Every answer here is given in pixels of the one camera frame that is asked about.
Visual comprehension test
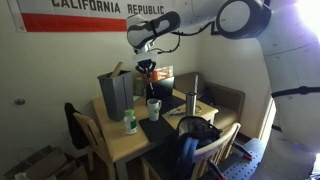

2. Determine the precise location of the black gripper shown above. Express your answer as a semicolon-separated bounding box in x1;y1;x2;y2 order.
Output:
134;58;158;76

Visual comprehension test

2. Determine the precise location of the dark marker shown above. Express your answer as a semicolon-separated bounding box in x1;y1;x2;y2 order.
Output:
147;73;156;96

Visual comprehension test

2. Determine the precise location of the orange paper towel pack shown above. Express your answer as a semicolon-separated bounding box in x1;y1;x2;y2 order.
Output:
150;65;174;83

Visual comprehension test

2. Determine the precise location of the green snack bag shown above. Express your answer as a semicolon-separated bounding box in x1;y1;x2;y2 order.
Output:
133;76;146;97

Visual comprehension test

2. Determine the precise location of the black laptop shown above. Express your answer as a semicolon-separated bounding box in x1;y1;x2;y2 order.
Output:
145;75;186;114

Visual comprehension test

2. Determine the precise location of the brown cardboard tube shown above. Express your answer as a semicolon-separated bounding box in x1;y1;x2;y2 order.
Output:
109;61;124;79

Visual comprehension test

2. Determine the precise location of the gray plastic trash bin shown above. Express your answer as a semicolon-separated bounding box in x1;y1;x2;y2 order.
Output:
97;69;135;122

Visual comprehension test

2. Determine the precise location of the white mug green logo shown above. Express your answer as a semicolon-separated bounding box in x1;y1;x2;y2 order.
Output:
146;98;163;122

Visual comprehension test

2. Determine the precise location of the small metallic object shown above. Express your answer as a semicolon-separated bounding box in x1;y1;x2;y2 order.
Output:
166;107;186;118

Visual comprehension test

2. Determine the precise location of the plastic bottle green lid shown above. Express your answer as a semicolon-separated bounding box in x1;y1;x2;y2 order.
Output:
123;108;138;135

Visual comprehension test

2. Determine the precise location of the stainless steel tumbler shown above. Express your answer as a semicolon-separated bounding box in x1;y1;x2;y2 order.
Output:
185;91;197;117

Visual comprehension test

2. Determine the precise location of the black table mat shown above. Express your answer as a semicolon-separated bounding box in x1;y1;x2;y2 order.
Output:
138;114;178;143

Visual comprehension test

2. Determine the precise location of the black cloth bundle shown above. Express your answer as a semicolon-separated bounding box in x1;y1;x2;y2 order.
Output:
199;87;218;106

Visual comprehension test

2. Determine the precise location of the black blue backpack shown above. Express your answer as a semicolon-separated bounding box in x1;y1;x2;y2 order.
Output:
166;115;224;180

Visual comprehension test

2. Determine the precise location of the wooden chair with jacket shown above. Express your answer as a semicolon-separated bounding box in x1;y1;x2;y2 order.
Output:
72;111;116;180

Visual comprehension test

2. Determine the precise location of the California Republic flag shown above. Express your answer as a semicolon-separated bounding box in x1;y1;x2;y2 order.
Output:
6;0;177;33

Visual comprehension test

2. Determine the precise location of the brown sofa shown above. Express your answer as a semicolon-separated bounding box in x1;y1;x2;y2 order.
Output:
173;71;246;131

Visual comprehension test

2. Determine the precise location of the black jacket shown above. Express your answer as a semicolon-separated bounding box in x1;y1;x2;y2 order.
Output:
63;102;89;150

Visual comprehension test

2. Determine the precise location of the wooden chair with backpack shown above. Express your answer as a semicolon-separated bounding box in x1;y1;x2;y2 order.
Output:
139;121;242;180

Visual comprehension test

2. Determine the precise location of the red black clamp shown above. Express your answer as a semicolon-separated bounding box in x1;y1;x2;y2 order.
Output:
231;140;253;160

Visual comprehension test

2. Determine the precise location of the blue perforated board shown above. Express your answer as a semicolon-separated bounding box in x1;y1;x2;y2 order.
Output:
221;137;268;180

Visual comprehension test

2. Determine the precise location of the open cardboard box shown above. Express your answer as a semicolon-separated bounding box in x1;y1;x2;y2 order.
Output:
3;144;89;180

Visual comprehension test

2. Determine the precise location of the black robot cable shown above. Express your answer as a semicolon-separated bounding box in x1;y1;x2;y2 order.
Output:
155;30;221;55

